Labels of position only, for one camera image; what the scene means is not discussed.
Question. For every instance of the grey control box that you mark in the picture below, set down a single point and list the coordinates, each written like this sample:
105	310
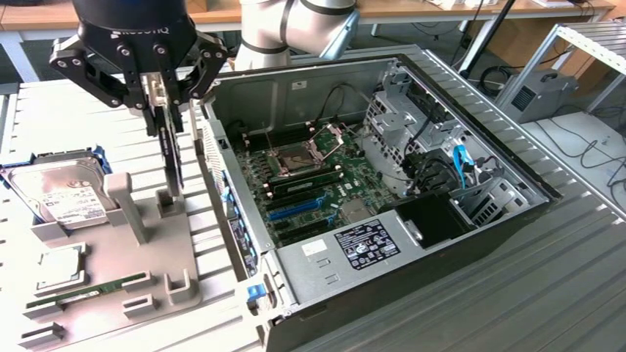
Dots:
542	95

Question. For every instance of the black graphics card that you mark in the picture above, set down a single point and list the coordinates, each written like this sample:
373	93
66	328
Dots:
171	165

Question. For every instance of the aluminium profile frame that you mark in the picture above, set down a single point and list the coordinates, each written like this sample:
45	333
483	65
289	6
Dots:
586	36

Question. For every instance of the CPU socket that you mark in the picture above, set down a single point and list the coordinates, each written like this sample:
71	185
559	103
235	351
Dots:
297	159

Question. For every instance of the blue disk caddy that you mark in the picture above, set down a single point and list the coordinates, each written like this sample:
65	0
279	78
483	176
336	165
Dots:
100	155

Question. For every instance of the blue expansion slot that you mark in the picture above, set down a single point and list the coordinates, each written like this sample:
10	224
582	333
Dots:
295	210

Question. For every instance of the blue case latch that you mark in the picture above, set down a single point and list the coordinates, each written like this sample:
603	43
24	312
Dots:
255	294

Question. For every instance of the grey parts rack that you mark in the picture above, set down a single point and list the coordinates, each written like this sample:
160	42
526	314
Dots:
112	264

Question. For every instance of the metal socket cover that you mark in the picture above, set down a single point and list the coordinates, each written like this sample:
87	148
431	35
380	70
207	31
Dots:
333	131

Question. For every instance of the silver hard disk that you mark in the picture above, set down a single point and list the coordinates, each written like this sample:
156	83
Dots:
58	194

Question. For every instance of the green motherboard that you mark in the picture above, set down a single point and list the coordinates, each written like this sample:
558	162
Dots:
352	179

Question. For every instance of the silver CPU chip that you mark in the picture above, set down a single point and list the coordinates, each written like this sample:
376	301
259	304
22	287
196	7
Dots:
58	267

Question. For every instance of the installed green RAM stick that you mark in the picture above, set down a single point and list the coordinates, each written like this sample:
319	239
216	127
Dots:
303	185

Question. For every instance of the open black PC case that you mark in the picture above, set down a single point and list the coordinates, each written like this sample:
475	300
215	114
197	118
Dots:
439	271

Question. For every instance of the silver drive cage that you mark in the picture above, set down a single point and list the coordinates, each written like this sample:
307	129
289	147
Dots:
391	128

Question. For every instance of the wooden desk white legs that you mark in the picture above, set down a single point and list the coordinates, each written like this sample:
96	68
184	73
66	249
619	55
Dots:
44	20

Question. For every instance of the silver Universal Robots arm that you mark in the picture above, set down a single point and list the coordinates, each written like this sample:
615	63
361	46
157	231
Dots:
273	25

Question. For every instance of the black expansion slot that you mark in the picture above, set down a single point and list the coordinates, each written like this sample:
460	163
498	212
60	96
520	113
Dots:
305	225

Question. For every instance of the black slanted pole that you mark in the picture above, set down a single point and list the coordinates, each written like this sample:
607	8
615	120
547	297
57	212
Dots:
488	34

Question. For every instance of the silver chipset heatsink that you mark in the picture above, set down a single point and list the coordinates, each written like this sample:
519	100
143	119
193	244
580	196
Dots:
357	212

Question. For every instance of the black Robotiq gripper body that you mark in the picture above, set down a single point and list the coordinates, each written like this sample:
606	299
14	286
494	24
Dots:
133	22

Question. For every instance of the loose green RAM stick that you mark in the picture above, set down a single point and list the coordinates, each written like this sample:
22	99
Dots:
88	290

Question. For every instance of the wooden desk with papers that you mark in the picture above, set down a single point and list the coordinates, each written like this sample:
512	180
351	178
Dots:
415	9

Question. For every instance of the silver power supply unit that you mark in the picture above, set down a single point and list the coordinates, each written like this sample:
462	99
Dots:
312	267

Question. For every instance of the black plastic shroud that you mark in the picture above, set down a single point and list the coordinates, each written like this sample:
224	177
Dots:
435	220

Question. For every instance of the silver disk bay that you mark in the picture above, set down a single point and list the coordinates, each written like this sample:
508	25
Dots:
488	199

